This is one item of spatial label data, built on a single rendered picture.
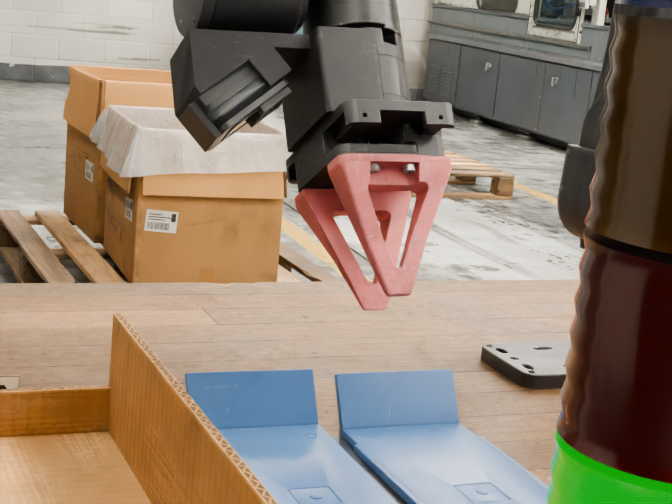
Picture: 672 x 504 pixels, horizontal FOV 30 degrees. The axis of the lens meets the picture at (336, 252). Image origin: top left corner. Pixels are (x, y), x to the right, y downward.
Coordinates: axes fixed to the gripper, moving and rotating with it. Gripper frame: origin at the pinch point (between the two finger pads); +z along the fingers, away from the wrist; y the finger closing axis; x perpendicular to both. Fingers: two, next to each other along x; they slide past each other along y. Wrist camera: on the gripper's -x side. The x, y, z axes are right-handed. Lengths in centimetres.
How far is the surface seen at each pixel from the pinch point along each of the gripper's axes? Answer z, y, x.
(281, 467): 9.7, 4.4, -8.7
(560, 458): 13.5, 43.6, -17.7
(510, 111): -332, -771, 495
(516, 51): -374, -745, 493
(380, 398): 6.2, 0.6, -1.3
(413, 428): 8.0, 0.9, 0.2
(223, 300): -6.6, -29.8, 0.1
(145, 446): 8.0, 2.1, -14.6
